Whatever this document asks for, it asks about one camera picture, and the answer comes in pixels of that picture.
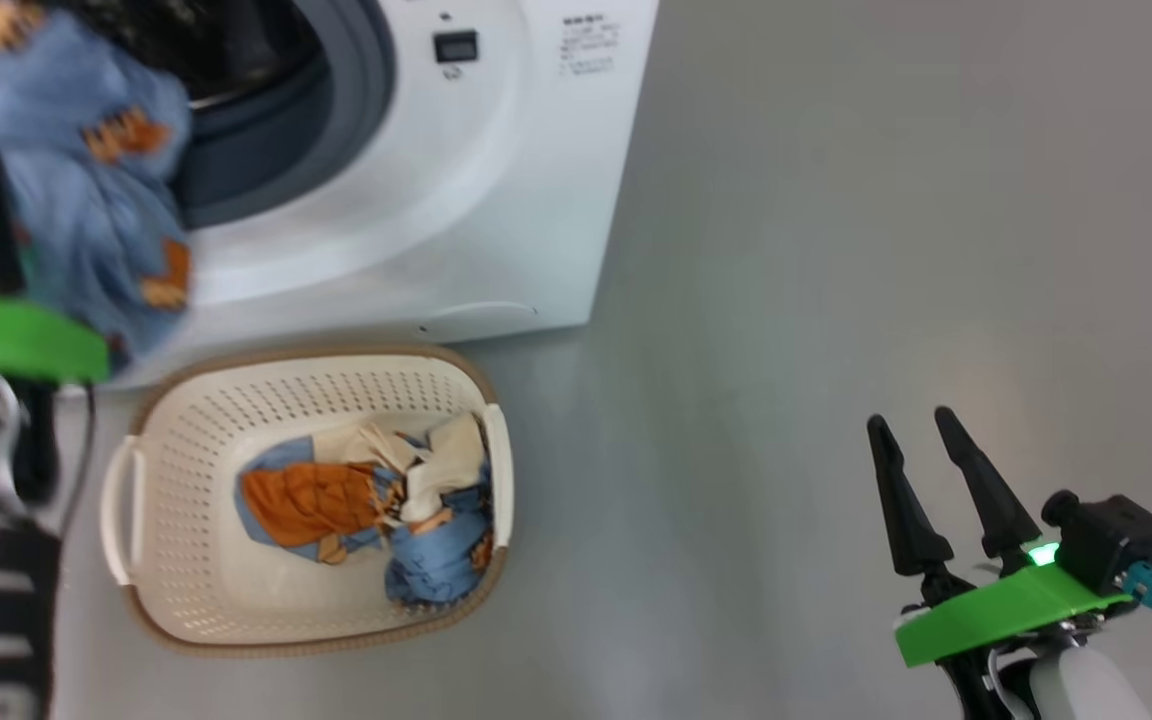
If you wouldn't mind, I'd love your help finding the grey door gasket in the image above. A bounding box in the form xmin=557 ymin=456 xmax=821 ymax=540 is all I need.
xmin=171 ymin=0 xmax=399 ymax=232

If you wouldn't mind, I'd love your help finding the cream perforated laundry basket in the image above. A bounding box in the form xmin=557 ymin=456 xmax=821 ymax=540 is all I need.
xmin=101 ymin=345 xmax=515 ymax=658

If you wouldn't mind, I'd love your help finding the orange and blue garment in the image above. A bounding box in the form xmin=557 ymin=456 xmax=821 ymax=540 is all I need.
xmin=236 ymin=435 xmax=407 ymax=566

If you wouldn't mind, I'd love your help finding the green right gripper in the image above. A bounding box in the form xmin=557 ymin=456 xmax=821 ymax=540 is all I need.
xmin=866 ymin=405 xmax=1133 ymax=720

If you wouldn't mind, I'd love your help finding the black door lock socket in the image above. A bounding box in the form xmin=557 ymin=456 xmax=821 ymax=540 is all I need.
xmin=433 ymin=30 xmax=480 ymax=67

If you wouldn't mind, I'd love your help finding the cream garment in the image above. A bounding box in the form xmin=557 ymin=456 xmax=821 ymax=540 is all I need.
xmin=321 ymin=412 xmax=487 ymax=526

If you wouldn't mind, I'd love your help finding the printed text label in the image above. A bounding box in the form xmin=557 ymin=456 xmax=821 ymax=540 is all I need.
xmin=558 ymin=15 xmax=624 ymax=77

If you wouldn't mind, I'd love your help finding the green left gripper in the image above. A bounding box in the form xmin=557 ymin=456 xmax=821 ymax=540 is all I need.
xmin=0 ymin=285 xmax=113 ymax=517

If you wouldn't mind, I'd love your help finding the blue garment with orange prints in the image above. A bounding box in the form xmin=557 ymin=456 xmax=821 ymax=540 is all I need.
xmin=0 ymin=0 xmax=195 ymax=373

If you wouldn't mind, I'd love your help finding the round white filter cover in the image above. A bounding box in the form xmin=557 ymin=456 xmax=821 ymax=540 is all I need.
xmin=416 ymin=300 xmax=539 ymax=342

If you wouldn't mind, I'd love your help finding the steel washing machine drum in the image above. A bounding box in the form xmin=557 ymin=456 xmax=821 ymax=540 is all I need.
xmin=66 ymin=0 xmax=329 ymax=109

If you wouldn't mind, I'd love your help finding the white front-load washing machine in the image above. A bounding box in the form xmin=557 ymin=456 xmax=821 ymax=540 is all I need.
xmin=56 ymin=0 xmax=660 ymax=391

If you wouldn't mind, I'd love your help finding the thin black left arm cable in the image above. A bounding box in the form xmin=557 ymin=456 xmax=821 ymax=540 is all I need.
xmin=56 ymin=383 xmax=99 ymax=561

